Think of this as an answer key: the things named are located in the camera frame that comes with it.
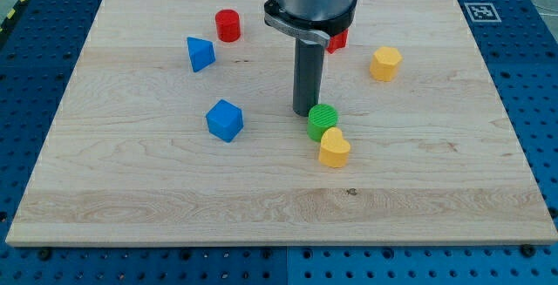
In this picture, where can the yellow hexagon block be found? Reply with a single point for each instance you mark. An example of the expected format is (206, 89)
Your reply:
(385, 63)

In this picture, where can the red cylinder block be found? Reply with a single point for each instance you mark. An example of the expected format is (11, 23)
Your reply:
(228, 25)

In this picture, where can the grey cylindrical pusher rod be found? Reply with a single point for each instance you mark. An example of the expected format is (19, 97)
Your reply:
(308, 69)

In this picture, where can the blue cube block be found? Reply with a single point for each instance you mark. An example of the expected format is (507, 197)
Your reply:
(224, 120)

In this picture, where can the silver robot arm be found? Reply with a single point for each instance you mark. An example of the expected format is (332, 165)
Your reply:
(315, 21)

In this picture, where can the wooden board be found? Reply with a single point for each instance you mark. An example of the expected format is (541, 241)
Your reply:
(129, 160)

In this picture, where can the yellow heart block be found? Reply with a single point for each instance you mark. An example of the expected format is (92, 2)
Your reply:
(334, 148)

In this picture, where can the blue triangle block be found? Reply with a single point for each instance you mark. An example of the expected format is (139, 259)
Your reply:
(200, 52)

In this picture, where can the green cylinder block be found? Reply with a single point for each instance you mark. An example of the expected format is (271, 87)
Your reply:
(321, 118)

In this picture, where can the red star block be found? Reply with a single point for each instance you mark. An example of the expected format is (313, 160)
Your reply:
(337, 42)

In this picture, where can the white fiducial marker tag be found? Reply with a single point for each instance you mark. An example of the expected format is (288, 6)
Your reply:
(482, 12)

